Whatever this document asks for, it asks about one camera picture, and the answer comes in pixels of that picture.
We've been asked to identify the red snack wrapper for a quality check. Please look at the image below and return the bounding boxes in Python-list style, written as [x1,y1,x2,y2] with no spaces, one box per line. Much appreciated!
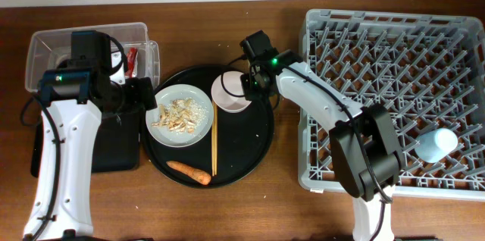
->
[124,48,138,79]

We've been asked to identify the white pink bowl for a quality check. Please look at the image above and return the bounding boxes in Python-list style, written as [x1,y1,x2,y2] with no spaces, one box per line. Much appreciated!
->
[211,70,251,113]

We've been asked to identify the wooden chopstick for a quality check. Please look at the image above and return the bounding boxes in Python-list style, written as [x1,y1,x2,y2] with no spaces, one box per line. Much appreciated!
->
[211,101,218,177]
[211,100,217,177]

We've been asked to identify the food scraps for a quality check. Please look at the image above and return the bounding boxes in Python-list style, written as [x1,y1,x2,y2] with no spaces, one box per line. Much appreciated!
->
[151,98,208,134]

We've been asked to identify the grey plate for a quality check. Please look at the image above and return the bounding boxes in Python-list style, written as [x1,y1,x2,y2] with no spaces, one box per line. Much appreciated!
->
[145,84,213,148]

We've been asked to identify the orange carrot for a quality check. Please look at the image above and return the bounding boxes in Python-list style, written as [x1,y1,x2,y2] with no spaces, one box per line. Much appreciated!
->
[166,161,211,185]

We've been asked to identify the light blue cup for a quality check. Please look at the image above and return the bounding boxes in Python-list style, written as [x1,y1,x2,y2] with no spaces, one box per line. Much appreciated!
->
[415,128,458,163]

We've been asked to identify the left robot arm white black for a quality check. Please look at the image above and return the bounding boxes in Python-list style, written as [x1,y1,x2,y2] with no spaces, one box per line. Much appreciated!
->
[23,68,156,240]

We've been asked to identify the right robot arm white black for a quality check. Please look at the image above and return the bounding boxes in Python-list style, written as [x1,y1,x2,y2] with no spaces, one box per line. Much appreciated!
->
[241,49,404,240]

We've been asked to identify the clear plastic waste bin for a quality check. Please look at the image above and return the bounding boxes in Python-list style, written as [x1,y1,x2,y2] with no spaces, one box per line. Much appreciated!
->
[25,22,161,92]

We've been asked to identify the grey dishwasher rack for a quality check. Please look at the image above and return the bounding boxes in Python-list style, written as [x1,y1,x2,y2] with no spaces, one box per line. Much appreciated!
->
[299,9,484,201]

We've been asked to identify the black rectangular tray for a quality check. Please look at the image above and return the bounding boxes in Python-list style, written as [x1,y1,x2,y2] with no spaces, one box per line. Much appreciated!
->
[30,110,142,179]

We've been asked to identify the round black serving tray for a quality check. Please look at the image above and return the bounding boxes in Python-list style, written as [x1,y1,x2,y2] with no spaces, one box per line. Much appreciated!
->
[142,64,274,188]

